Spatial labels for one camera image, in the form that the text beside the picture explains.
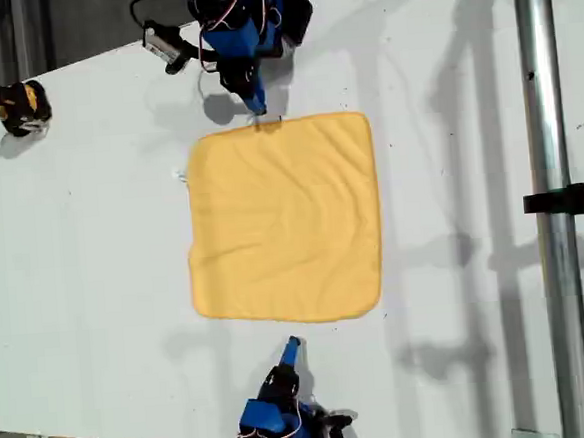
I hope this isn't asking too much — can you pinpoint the yellow towel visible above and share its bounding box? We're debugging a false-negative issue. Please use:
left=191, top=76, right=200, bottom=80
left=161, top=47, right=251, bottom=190
left=170, top=108, right=389, bottom=334

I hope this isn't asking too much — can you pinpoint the black clamp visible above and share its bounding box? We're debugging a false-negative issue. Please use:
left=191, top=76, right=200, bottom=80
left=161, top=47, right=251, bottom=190
left=521, top=171, right=584, bottom=228

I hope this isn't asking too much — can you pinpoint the black camera stalk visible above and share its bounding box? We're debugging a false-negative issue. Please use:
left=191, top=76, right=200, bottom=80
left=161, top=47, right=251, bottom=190
left=162, top=34, right=202, bottom=76

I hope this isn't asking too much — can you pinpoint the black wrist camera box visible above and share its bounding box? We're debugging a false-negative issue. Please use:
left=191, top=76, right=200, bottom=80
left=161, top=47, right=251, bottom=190
left=318, top=405, right=357, bottom=438
left=140, top=17, right=186, bottom=65

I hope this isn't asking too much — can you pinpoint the black camera cable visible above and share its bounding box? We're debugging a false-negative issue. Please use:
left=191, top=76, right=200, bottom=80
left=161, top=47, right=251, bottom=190
left=128, top=0, right=195, bottom=29

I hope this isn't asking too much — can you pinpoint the steel post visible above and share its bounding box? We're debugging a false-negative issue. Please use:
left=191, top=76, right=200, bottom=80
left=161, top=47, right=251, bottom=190
left=511, top=0, right=584, bottom=438

